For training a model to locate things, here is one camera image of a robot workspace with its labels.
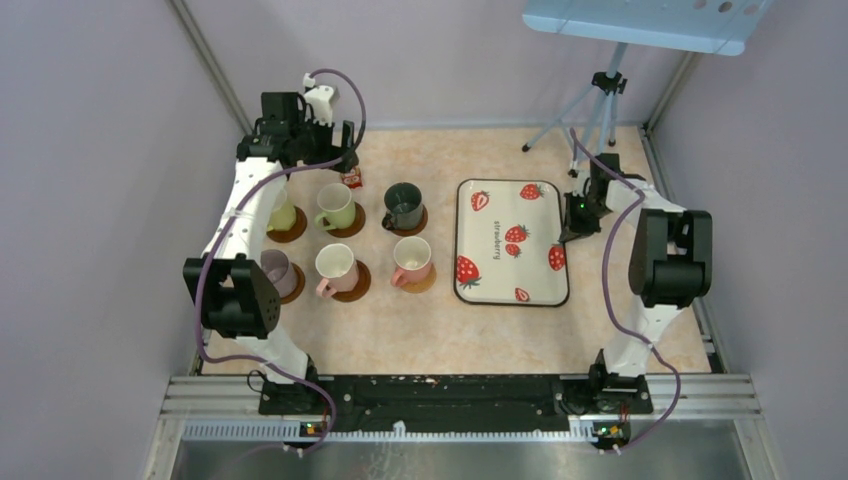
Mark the dark green mug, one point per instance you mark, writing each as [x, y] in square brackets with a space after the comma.
[404, 207]

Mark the dark brown wooden coaster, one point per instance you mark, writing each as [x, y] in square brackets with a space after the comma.
[415, 231]

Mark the light blue panel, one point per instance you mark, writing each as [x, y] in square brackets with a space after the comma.
[719, 27]

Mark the red snack packet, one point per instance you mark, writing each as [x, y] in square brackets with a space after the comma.
[353, 179]

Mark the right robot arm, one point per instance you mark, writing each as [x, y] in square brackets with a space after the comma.
[670, 266]

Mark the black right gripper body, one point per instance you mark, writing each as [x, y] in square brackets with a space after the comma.
[583, 215]

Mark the woven rattan coaster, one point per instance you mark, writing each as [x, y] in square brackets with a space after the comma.
[422, 286]

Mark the light blue tripod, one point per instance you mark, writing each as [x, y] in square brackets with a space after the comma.
[606, 87]

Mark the pale pink mug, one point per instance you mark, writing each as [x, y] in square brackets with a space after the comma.
[338, 270]

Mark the yellow-green mug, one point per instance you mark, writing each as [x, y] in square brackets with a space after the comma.
[284, 214]

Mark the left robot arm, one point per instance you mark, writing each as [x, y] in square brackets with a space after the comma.
[232, 295]

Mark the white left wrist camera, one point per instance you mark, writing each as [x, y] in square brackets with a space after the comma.
[322, 99]

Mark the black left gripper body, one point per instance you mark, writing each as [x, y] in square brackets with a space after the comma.
[315, 142]

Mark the white strawberry tray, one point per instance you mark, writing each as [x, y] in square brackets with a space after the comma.
[507, 244]

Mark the light green mug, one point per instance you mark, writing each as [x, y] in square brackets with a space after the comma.
[337, 207]

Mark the dark brown round coaster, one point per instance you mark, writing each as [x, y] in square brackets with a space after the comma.
[355, 227]

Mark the purple mug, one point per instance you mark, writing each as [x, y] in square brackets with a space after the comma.
[280, 271]

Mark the brown wooden round coaster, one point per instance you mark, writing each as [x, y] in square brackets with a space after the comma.
[292, 234]

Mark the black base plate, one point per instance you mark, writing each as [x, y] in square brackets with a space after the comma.
[447, 403]

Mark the aluminium frame rail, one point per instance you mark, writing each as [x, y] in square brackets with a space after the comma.
[698, 426]

